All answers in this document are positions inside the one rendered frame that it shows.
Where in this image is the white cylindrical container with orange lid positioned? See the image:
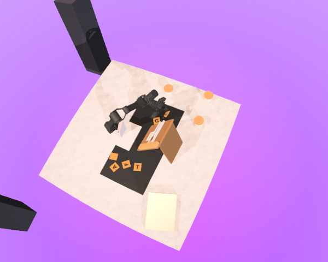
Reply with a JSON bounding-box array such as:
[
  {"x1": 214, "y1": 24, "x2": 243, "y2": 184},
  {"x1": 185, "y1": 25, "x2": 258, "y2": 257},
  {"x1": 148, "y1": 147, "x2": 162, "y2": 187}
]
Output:
[
  {"x1": 194, "y1": 116, "x2": 204, "y2": 128},
  {"x1": 164, "y1": 84, "x2": 173, "y2": 97},
  {"x1": 203, "y1": 91, "x2": 213, "y2": 103}
]

